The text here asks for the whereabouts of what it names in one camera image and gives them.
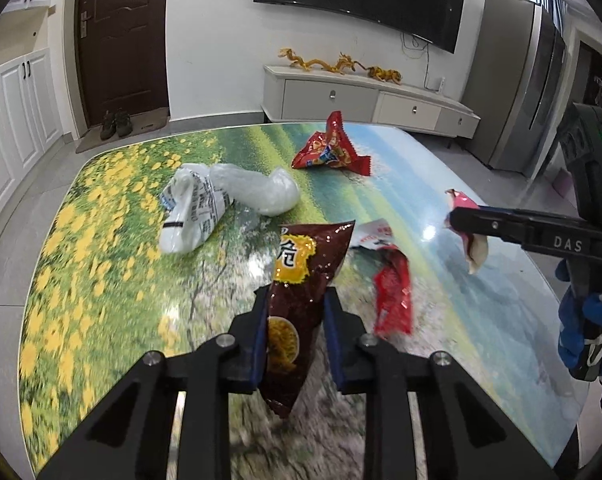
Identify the small golden dragon figurine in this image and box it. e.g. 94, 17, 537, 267
367, 66, 402, 84

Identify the white printed plastic bag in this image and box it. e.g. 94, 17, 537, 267
159, 164, 234, 255

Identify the white grey TV console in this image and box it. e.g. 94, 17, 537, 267
262, 65, 480, 139

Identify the red snack bag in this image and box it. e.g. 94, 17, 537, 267
291, 110, 371, 177

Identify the clear plastic bag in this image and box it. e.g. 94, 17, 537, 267
210, 164, 301, 217

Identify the red long wrapper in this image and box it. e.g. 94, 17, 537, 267
374, 247, 413, 337

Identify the dark brown entrance door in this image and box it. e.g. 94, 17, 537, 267
76, 0, 169, 127

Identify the brown chip bag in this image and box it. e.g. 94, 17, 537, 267
259, 221, 355, 418

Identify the brown door mat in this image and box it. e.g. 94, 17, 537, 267
75, 112, 171, 155

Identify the white built-in cabinet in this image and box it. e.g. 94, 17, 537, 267
0, 0, 62, 214

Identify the grey refrigerator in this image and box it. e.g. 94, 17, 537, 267
461, 0, 566, 177

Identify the pair of dark shoes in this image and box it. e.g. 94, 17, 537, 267
100, 110, 133, 141

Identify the pink orange snack bag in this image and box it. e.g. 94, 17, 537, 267
444, 188, 488, 275

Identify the right blue gloved hand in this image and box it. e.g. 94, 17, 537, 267
558, 288, 602, 383

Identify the long golden dragon figurine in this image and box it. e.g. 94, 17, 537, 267
278, 48, 369, 76

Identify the white red small wrapper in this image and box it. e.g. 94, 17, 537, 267
350, 219, 397, 252

